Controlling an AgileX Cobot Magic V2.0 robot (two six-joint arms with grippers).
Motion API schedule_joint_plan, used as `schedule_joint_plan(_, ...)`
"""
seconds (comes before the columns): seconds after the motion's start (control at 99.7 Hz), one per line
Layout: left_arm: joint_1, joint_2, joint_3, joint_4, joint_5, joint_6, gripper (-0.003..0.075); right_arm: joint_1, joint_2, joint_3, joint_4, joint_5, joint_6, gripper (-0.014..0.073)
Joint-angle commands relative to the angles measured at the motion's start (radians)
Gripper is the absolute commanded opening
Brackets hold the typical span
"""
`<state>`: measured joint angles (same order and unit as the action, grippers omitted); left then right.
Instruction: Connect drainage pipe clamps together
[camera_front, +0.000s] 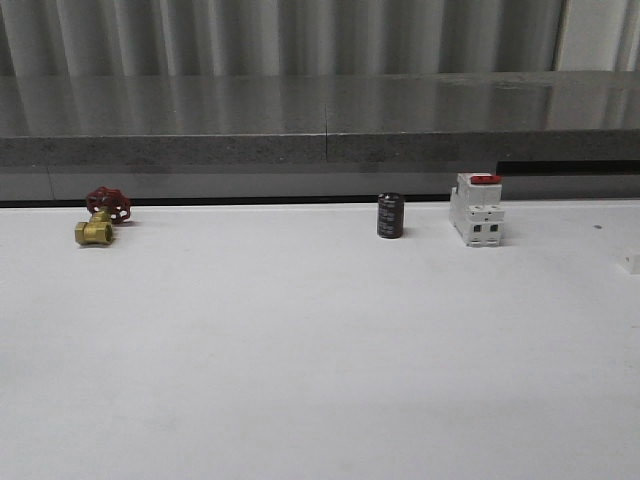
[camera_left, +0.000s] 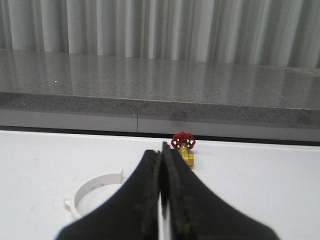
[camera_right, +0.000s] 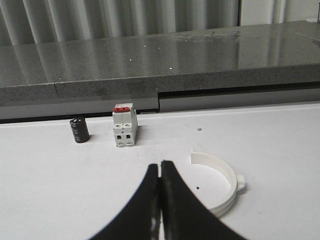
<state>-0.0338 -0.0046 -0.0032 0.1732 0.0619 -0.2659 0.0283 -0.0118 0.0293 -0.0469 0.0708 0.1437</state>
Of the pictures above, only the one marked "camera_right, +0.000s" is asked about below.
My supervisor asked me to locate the black cylindrical capacitor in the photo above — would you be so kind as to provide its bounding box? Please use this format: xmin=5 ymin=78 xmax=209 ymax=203
xmin=69 ymin=117 xmax=90 ymax=144

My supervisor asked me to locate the white red circuit breaker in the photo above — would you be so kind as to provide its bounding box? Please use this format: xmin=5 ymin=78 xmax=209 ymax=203
xmin=112 ymin=103 xmax=138 ymax=148

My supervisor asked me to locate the white half clamp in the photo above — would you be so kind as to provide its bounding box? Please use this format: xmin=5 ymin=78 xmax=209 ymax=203
xmin=190 ymin=147 xmax=246 ymax=218

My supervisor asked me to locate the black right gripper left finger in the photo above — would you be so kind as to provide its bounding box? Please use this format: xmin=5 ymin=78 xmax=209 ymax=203
xmin=92 ymin=164 xmax=161 ymax=240

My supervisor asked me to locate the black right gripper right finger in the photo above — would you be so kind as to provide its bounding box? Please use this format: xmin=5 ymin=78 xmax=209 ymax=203
xmin=161 ymin=160 xmax=244 ymax=240

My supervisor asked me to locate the grey stone counter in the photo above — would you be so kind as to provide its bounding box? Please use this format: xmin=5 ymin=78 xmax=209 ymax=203
xmin=0 ymin=21 xmax=320 ymax=120

